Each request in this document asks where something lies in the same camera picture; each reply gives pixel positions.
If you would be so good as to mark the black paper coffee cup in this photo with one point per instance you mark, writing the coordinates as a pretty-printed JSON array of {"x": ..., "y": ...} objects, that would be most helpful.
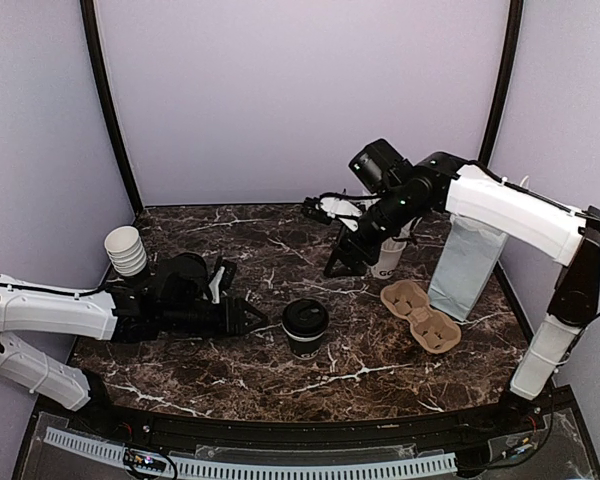
[{"x": 304, "y": 348}]

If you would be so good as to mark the white cup holding straws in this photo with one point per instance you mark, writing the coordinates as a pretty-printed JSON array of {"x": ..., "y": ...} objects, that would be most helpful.
[{"x": 390, "y": 255}]

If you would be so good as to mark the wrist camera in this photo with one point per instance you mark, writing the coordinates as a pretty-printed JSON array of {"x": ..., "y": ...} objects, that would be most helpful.
[
  {"x": 325, "y": 209},
  {"x": 221, "y": 279}
]

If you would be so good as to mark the white slotted cable duct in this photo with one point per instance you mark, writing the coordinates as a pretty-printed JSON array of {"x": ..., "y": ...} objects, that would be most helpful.
[{"x": 237, "y": 463}]

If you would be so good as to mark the green circuit board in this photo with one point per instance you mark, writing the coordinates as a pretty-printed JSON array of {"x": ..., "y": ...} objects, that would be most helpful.
[{"x": 142, "y": 461}]

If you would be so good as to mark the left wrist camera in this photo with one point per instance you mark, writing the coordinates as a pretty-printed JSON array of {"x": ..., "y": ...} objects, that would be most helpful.
[{"x": 221, "y": 279}]

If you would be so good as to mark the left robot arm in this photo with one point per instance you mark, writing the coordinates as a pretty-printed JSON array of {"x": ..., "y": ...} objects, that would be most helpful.
[{"x": 182, "y": 295}]

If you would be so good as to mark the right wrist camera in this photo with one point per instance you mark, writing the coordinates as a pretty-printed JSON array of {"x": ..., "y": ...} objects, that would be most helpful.
[{"x": 325, "y": 209}]

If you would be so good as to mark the left black frame post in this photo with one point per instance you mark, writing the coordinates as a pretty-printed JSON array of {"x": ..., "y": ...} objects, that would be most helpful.
[{"x": 99, "y": 71}]

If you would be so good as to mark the stack of paper cups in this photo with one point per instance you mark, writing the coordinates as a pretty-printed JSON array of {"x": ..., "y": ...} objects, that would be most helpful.
[{"x": 126, "y": 252}]

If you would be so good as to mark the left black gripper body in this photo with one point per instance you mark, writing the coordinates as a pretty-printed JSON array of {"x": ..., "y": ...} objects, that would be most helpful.
[{"x": 226, "y": 328}]

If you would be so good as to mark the white paper bag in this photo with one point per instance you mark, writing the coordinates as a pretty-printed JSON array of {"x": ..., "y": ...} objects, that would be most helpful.
[{"x": 468, "y": 258}]

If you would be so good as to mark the black front table rail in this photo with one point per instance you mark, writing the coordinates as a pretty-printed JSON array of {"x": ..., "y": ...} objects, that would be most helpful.
[{"x": 463, "y": 428}]

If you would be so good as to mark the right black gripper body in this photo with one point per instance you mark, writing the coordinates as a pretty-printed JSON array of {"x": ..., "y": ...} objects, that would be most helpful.
[{"x": 369, "y": 250}]

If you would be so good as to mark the brown cardboard cup carrier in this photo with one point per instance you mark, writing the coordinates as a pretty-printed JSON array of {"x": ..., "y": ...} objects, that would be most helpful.
[{"x": 432, "y": 329}]

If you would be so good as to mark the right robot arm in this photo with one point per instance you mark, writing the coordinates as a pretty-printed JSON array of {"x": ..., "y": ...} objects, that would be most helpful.
[{"x": 485, "y": 208}]

